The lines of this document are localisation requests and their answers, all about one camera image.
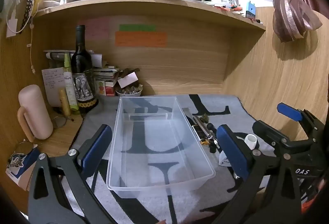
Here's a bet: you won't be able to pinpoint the beaded bracelet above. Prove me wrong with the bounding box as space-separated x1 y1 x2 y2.
6 142 39 169

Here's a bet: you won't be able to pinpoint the eyeglasses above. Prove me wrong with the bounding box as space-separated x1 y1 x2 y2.
51 115 75 129

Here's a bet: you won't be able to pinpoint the white cable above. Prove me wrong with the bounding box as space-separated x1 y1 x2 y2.
6 0 36 74

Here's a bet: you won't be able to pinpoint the white charger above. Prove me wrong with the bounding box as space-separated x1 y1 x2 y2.
5 18 20 38

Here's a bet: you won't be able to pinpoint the blue white booklet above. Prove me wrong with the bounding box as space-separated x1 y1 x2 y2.
5 145 42 192

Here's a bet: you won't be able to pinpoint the white squeeze tube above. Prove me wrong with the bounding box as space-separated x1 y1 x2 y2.
46 51 75 60

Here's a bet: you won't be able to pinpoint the yellow tube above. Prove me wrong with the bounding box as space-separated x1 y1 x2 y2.
59 89 72 117

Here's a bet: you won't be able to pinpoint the bowl of stones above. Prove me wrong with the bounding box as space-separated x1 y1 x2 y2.
115 84 144 97

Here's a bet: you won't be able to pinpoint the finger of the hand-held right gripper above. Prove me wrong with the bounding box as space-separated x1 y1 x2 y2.
252 119 293 154
277 102 326 142

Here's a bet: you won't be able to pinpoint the white plug adapter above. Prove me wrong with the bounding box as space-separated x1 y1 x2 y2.
243 134 258 150

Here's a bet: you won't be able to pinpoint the silver cylindrical stick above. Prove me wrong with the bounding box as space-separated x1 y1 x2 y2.
193 115 215 146

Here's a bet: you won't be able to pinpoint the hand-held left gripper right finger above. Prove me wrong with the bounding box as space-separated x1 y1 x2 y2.
217 124 302 224

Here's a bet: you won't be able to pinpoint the pink curtain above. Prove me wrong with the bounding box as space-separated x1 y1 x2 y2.
240 0 323 43

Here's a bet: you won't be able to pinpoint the green sticky note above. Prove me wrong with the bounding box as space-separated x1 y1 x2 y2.
119 24 156 32

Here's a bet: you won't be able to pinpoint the pale pink card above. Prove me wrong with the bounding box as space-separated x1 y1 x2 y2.
117 72 138 88

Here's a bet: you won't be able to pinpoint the pink sticky note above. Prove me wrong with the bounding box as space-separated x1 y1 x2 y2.
77 17 110 39

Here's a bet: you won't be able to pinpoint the green spray bottle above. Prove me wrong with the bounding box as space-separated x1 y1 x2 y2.
63 53 79 114

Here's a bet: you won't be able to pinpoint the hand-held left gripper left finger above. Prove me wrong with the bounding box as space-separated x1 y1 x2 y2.
28 124 114 224

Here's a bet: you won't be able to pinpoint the wooden shelf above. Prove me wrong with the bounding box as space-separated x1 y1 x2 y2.
33 0 266 32

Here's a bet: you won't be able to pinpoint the grey mat with black letters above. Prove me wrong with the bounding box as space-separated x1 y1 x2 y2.
68 94 277 224

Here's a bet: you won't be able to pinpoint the clear plastic container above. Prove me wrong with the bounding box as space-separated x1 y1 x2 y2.
106 96 216 200

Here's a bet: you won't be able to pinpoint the person's orange clothing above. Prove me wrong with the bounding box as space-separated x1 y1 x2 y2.
299 180 329 214

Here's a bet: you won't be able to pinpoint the stack of books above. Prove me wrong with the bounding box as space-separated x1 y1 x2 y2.
93 66 121 96

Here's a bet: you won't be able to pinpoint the orange sticky note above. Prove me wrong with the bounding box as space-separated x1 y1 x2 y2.
115 31 167 47

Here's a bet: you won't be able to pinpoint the folded white paper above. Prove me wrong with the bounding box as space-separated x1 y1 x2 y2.
89 53 104 68

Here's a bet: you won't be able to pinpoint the dark wine bottle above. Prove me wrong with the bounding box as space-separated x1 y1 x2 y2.
70 25 99 118

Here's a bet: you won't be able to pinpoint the white handwritten paper note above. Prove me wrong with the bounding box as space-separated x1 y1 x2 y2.
42 67 65 107

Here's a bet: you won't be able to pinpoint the pink thermos mug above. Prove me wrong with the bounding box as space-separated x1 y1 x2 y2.
17 84 54 143

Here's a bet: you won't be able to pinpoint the small blue box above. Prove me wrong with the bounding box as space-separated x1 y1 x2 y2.
245 1 257 19

